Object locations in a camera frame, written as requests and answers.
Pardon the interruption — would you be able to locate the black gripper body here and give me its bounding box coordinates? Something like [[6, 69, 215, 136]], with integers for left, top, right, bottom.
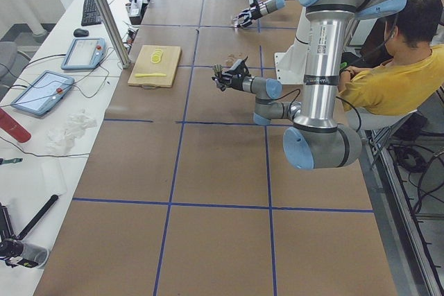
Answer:
[[226, 72, 245, 91], [248, 3, 264, 22]]

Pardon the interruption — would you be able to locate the clear glass cup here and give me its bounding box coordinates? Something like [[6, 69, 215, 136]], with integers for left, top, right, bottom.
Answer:
[[232, 16, 243, 28]]

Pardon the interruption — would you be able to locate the steel double jigger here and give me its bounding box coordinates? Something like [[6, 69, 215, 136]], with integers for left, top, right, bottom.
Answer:
[[212, 64, 226, 92]]

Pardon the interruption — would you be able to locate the bamboo cutting board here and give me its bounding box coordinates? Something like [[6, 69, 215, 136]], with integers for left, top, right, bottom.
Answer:
[[128, 45, 182, 88]]

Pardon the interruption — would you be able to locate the yellow plastic knife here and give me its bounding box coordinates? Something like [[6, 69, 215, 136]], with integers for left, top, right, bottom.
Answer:
[[135, 72, 167, 78]]

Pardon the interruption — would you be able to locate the far teach pendant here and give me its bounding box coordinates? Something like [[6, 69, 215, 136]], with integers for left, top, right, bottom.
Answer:
[[61, 37, 105, 71]]

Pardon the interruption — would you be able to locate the teach pendant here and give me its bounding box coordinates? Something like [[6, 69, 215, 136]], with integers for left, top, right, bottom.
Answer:
[[61, 37, 105, 71], [11, 70, 75, 116]]

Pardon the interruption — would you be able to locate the black keyboard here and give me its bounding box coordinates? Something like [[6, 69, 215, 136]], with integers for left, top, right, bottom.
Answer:
[[80, 0, 101, 26]]

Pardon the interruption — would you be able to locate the black computer mouse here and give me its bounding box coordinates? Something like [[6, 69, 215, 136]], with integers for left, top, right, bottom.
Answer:
[[73, 28, 89, 37]]

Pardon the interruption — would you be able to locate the crumpled white tissue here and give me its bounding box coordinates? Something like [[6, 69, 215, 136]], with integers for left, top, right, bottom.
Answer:
[[45, 109, 97, 155]]

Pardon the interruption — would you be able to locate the person in yellow shirt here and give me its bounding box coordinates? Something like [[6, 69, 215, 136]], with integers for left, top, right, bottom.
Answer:
[[339, 0, 443, 116]]

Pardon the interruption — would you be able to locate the near teach pendant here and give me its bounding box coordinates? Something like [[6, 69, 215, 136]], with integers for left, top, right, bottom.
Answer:
[[11, 70, 75, 116]]

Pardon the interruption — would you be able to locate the red bottle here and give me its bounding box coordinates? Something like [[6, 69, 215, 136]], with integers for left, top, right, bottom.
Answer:
[[0, 109, 31, 143]]

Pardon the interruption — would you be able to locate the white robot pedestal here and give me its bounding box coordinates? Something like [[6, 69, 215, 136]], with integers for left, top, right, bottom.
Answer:
[[275, 8, 310, 85]]

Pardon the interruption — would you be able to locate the aluminium frame post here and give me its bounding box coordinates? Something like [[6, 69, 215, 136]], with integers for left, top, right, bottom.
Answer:
[[95, 0, 130, 69]]

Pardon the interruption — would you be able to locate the black handle tool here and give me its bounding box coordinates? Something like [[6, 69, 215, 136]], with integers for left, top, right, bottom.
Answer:
[[16, 194, 59, 241]]

